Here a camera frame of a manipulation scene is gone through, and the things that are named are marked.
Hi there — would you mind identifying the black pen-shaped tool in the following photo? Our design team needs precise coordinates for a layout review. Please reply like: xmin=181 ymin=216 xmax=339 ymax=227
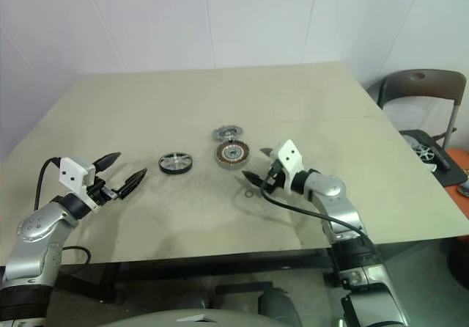
xmin=426 ymin=145 xmax=454 ymax=170

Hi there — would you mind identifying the silver spoked wheel part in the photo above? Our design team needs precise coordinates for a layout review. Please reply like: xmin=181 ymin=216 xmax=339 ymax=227
xmin=410 ymin=136 xmax=439 ymax=172

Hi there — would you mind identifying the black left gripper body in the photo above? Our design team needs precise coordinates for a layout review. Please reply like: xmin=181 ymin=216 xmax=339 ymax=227
xmin=88 ymin=177 xmax=122 ymax=207

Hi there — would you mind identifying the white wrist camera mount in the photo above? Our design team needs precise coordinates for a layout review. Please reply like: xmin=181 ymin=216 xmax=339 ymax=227
xmin=275 ymin=139 xmax=305 ymax=196
xmin=59 ymin=157 xmax=100 ymax=214

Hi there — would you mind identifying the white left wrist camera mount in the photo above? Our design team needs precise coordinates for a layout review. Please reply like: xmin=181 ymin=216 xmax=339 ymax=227
xmin=59 ymin=157 xmax=100 ymax=214

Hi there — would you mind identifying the black wheel rotor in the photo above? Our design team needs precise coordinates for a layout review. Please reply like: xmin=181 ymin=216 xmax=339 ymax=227
xmin=158 ymin=152 xmax=194 ymax=176

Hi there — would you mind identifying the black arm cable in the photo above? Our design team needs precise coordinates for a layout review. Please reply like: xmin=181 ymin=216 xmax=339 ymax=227
xmin=34 ymin=157 xmax=92 ymax=266
xmin=259 ymin=172 xmax=384 ymax=269

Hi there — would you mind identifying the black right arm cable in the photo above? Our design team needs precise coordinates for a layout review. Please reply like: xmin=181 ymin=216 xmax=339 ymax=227
xmin=259 ymin=172 xmax=384 ymax=269

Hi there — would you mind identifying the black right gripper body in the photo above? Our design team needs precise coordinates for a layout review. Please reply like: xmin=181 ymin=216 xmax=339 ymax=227
xmin=258 ymin=160 xmax=291 ymax=196

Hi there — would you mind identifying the grey motor cover plate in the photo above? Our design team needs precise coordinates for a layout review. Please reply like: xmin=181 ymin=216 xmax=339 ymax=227
xmin=212 ymin=125 xmax=243 ymax=142

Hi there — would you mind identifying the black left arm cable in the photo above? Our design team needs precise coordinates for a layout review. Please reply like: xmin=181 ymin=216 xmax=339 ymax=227
xmin=34 ymin=157 xmax=92 ymax=266

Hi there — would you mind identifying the black table frame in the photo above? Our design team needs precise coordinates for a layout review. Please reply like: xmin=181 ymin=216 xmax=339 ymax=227
xmin=62 ymin=248 xmax=341 ymax=302

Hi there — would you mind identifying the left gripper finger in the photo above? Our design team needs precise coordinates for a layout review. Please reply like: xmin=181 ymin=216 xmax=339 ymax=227
xmin=92 ymin=152 xmax=122 ymax=172
xmin=118 ymin=168 xmax=149 ymax=201

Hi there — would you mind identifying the dark plastic chair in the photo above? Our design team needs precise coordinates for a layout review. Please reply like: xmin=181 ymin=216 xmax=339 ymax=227
xmin=368 ymin=69 xmax=468 ymax=148

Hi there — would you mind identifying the copper wound stator housing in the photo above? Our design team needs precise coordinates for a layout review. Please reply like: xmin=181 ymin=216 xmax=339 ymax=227
xmin=214 ymin=140 xmax=250 ymax=170

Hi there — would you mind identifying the orange surface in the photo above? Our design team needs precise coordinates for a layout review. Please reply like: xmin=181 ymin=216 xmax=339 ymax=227
xmin=445 ymin=147 xmax=469 ymax=221

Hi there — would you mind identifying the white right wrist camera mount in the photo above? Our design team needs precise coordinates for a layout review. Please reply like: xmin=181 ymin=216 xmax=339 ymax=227
xmin=275 ymin=139 xmax=305 ymax=196

